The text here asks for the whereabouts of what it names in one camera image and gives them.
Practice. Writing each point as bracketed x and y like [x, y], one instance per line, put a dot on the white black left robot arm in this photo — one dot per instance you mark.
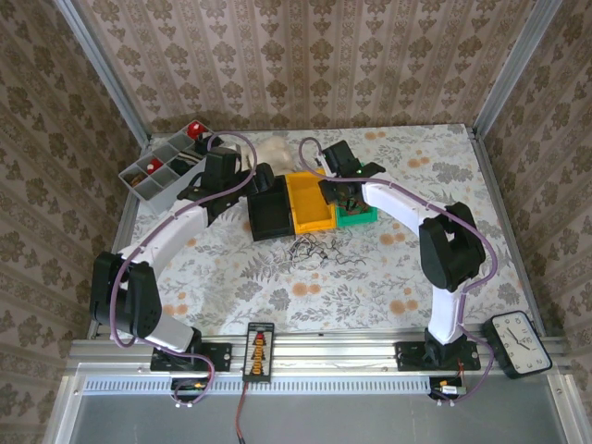
[171, 231]

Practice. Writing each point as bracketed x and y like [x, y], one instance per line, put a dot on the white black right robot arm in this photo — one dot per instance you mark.
[398, 203]

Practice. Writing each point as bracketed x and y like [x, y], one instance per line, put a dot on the green plastic bin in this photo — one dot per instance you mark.
[356, 218]

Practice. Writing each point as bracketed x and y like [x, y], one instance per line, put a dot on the white plush toy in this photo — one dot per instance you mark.
[277, 152]

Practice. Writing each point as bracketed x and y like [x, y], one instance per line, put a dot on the black plastic bin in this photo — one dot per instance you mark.
[270, 213]

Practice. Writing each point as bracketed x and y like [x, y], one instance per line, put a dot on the black joystick toy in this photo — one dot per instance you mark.
[202, 142]

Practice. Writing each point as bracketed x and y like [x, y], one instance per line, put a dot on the black white striped cloth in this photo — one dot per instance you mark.
[187, 156]

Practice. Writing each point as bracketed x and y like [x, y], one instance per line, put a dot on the yellow plastic bin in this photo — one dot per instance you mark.
[307, 203]

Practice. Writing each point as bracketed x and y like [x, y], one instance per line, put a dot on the red white-dotted mushroom toy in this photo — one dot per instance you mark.
[195, 128]

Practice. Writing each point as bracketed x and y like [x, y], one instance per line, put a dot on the grey compartment organizer tray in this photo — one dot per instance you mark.
[159, 194]

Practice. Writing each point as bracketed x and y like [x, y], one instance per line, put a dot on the small red round toy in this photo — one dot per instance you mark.
[152, 164]

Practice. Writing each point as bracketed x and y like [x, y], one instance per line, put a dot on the small brown item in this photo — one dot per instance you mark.
[135, 178]

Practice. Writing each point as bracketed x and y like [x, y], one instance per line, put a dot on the black power distribution board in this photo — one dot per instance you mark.
[259, 353]

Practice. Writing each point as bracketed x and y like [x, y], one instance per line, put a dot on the black analog clock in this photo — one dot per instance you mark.
[515, 344]

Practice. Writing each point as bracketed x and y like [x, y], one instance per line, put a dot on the grey metal shelf panel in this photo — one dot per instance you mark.
[370, 421]

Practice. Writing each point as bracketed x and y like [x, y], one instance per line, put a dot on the aluminium left side rail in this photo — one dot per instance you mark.
[115, 231]

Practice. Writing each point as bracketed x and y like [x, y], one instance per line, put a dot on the aluminium rail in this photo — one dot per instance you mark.
[324, 356]
[496, 194]
[115, 231]

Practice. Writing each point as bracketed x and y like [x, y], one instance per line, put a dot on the aluminium right side rail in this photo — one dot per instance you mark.
[496, 194]

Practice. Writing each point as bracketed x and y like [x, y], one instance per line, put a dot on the aluminium left frame post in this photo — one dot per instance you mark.
[106, 74]

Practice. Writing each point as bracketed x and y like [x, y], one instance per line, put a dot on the aluminium frame post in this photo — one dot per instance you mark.
[106, 74]
[504, 74]

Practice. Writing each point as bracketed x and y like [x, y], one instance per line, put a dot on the aluminium front rail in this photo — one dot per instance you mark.
[324, 356]

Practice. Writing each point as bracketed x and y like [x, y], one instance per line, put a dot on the aluminium right frame post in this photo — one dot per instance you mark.
[504, 74]

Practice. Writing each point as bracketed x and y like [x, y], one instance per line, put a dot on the black bracket with silver connector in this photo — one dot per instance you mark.
[446, 390]

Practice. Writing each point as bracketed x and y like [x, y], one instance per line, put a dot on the black bracket with yellow connector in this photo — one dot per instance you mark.
[189, 387]

